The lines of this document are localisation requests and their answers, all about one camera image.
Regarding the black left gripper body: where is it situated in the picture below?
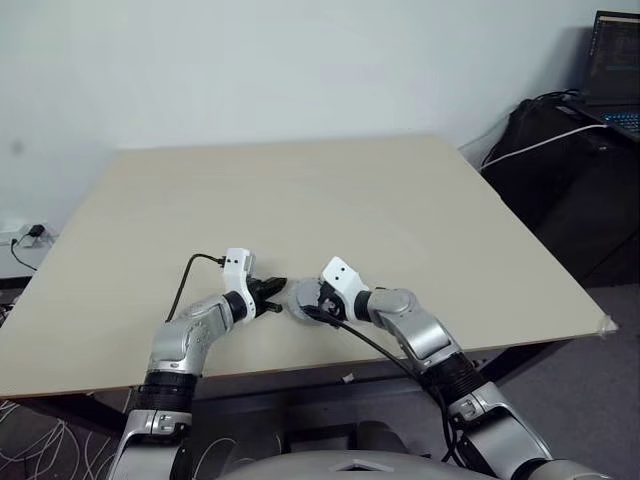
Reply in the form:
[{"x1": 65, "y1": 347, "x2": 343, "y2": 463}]
[{"x1": 246, "y1": 278, "x2": 274, "y2": 317}]

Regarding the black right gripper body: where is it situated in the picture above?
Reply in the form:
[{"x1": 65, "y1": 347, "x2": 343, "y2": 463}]
[{"x1": 316, "y1": 281, "x2": 347, "y2": 322}]

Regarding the grey robot torso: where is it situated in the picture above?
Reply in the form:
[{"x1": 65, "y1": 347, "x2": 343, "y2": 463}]
[{"x1": 219, "y1": 446, "x2": 454, "y2": 480}]

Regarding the white power strip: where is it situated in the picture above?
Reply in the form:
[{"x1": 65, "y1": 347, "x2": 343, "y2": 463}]
[{"x1": 0, "y1": 219, "x2": 59, "y2": 249}]

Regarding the large black bag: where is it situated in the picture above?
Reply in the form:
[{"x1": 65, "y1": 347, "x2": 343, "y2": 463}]
[{"x1": 479, "y1": 97, "x2": 640, "y2": 289}]

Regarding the black laptop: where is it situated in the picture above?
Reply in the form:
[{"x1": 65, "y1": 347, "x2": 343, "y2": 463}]
[{"x1": 581, "y1": 9, "x2": 640, "y2": 133}]

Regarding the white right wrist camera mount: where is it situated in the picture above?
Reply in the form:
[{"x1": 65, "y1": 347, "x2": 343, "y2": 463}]
[{"x1": 319, "y1": 255, "x2": 372, "y2": 324}]

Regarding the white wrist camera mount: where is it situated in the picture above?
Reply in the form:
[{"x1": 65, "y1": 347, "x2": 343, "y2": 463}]
[
  {"x1": 221, "y1": 246, "x2": 257, "y2": 322},
  {"x1": 319, "y1": 255, "x2": 372, "y2": 324}
]

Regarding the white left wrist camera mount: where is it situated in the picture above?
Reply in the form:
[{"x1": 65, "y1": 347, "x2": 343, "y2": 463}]
[{"x1": 221, "y1": 246, "x2": 257, "y2": 322}]

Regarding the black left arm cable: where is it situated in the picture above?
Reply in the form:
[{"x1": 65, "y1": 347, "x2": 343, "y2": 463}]
[{"x1": 164, "y1": 254, "x2": 227, "y2": 322}]

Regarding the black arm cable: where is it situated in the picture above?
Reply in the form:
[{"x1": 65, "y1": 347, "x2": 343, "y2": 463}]
[
  {"x1": 164, "y1": 254, "x2": 227, "y2": 322},
  {"x1": 308, "y1": 308, "x2": 464, "y2": 464}
]

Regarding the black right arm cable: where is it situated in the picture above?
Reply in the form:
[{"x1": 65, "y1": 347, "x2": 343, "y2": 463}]
[{"x1": 308, "y1": 308, "x2": 464, "y2": 464}]

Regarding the black table frame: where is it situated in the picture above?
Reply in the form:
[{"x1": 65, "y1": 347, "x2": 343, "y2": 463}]
[{"x1": 0, "y1": 284, "x2": 604, "y2": 451}]

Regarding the thin black power cord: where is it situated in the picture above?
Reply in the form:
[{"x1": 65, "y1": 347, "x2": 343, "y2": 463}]
[{"x1": 9, "y1": 235, "x2": 40, "y2": 272}]

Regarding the white cable on bag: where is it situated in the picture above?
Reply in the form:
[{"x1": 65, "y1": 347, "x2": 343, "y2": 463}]
[{"x1": 480, "y1": 123, "x2": 610, "y2": 169}]

